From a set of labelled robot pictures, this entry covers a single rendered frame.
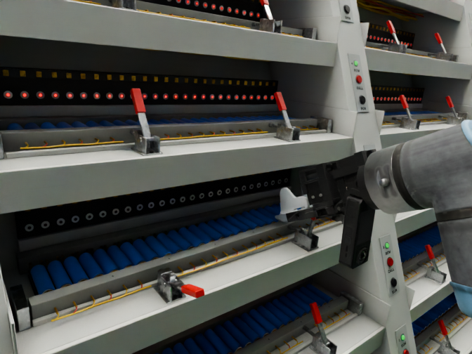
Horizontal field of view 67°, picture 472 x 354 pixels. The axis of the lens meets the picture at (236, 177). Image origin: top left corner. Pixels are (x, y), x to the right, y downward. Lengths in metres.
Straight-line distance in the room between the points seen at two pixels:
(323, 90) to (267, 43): 0.20
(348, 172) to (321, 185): 0.04
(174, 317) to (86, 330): 0.10
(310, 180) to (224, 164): 0.14
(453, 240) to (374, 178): 0.11
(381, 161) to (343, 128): 0.28
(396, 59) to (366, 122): 0.23
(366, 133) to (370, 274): 0.29
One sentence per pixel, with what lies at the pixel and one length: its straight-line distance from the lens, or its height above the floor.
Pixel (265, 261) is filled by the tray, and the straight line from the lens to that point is 0.59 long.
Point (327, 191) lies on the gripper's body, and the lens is 0.56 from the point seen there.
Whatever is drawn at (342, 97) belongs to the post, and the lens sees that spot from 0.77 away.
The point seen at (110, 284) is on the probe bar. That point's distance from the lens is 0.50.
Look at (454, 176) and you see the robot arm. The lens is 0.45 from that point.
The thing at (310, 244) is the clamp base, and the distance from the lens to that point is 0.64.
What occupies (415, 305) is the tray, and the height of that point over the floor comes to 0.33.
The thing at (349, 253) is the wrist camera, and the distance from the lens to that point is 0.57.
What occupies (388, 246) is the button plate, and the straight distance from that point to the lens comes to 0.81.
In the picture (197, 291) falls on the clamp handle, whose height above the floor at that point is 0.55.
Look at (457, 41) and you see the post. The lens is 1.44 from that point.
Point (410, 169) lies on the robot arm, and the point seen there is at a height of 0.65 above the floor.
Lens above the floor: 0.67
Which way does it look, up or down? 1 degrees up
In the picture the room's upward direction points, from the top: 9 degrees counter-clockwise
